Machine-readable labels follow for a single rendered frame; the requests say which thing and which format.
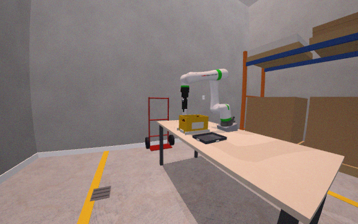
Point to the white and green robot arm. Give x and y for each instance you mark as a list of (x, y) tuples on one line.
[(213, 76)]

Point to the yellow divided crate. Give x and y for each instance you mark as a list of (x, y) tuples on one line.
[(192, 122)]

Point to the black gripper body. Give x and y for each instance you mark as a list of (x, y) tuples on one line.
[(185, 95)]

